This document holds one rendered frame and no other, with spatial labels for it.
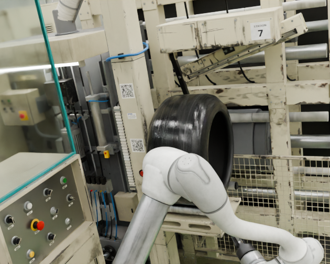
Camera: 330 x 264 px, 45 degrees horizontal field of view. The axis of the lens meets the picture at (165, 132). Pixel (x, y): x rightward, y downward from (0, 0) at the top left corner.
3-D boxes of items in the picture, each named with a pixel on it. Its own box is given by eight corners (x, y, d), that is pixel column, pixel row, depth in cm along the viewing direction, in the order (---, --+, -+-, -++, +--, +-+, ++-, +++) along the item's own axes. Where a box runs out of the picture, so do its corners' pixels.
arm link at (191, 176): (237, 190, 123) (209, 178, 135) (212, 149, 115) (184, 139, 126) (209, 221, 119) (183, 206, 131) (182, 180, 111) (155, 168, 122)
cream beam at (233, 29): (159, 54, 212) (154, 26, 207) (177, 46, 233) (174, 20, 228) (276, 43, 185) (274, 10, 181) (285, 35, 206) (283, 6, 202)
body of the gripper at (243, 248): (238, 257, 155) (226, 239, 161) (243, 266, 160) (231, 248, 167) (254, 246, 155) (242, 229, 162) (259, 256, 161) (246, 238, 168)
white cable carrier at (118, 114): (130, 189, 221) (113, 107, 206) (134, 185, 225) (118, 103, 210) (136, 189, 219) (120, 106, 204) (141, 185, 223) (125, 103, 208)
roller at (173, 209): (155, 202, 207) (160, 201, 211) (155, 211, 206) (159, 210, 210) (220, 208, 191) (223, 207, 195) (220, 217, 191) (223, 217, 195)
